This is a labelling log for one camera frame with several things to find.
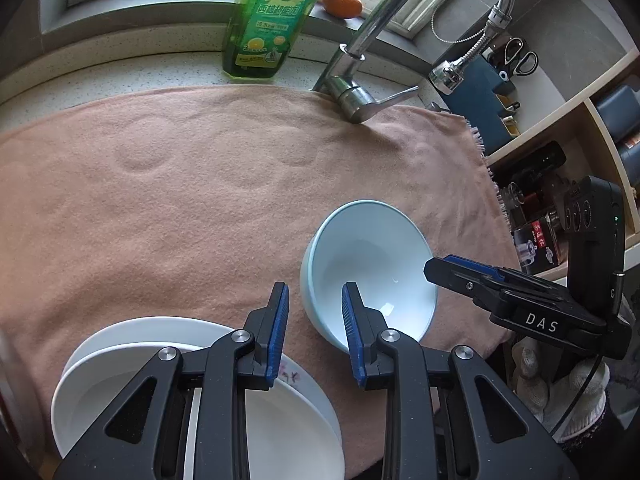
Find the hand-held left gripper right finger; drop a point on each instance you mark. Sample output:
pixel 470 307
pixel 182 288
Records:
pixel 352 335

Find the cream shelf unit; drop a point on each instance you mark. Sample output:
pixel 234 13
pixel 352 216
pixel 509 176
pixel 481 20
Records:
pixel 540 132

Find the orange tangerine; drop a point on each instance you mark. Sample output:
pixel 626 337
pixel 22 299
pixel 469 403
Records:
pixel 342 4

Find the chrome faucet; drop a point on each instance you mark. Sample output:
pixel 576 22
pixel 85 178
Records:
pixel 350 95

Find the pink floral plate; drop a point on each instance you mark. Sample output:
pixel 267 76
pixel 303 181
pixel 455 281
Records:
pixel 300 430

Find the pink cloth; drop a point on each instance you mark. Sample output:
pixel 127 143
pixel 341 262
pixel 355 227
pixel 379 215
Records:
pixel 175 210

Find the person's right hand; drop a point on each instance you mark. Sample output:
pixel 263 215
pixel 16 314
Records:
pixel 575 400

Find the dark blue container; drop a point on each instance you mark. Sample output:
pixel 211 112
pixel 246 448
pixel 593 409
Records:
pixel 620 107
pixel 631 162

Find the black box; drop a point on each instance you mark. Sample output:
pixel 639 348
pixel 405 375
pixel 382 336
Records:
pixel 545 157

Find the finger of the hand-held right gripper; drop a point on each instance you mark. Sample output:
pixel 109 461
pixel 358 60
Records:
pixel 465 275

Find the blue knife block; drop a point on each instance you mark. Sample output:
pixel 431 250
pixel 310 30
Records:
pixel 475 105

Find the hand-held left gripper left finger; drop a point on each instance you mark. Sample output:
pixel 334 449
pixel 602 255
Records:
pixel 277 335

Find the green dish soap bottle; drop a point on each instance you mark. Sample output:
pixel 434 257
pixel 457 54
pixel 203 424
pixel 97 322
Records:
pixel 270 20

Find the light blue bowl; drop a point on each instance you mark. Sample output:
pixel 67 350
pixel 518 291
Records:
pixel 370 260

